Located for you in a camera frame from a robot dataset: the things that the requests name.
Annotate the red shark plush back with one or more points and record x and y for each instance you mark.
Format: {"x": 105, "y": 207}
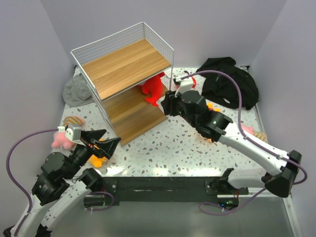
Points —
{"x": 185, "y": 74}

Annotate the red shark plush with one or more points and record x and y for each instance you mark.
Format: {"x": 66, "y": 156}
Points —
{"x": 153, "y": 87}
{"x": 185, "y": 74}

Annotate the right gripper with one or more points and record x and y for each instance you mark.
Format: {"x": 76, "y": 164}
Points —
{"x": 168, "y": 103}

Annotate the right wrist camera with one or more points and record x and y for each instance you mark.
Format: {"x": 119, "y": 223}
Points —
{"x": 183, "y": 85}

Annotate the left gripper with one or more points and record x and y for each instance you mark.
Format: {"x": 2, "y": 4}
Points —
{"x": 106, "y": 147}

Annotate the red shark plush front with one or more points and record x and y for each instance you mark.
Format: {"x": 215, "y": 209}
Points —
{"x": 153, "y": 87}

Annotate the yellow plush near left arm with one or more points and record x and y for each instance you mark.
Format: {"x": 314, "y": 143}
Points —
{"x": 97, "y": 158}

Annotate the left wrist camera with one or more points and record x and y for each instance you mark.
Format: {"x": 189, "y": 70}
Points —
{"x": 73, "y": 133}

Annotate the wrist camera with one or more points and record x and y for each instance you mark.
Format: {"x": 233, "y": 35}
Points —
{"x": 183, "y": 85}
{"x": 73, "y": 133}

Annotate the white wire wooden shelf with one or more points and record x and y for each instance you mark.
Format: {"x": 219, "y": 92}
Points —
{"x": 114, "y": 69}

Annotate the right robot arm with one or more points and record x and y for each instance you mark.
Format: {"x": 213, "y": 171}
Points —
{"x": 279, "y": 168}

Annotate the yellow plush red dotted dress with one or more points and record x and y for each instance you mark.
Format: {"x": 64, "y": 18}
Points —
{"x": 211, "y": 108}

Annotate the black jacket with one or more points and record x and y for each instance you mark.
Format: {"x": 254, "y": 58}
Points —
{"x": 221, "y": 90}

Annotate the grey cloth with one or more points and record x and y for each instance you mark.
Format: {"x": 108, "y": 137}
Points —
{"x": 76, "y": 92}

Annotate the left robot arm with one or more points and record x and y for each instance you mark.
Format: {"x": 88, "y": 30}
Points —
{"x": 52, "y": 196}

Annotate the pink plush striped hat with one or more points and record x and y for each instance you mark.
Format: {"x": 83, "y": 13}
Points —
{"x": 60, "y": 140}
{"x": 259, "y": 134}

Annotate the pink plush striped hat right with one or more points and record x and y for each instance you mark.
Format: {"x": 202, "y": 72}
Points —
{"x": 259, "y": 134}

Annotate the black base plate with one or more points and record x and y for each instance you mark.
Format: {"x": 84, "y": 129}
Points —
{"x": 169, "y": 189}

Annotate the pink plush striped hat left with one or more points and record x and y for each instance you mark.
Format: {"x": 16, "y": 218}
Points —
{"x": 60, "y": 140}

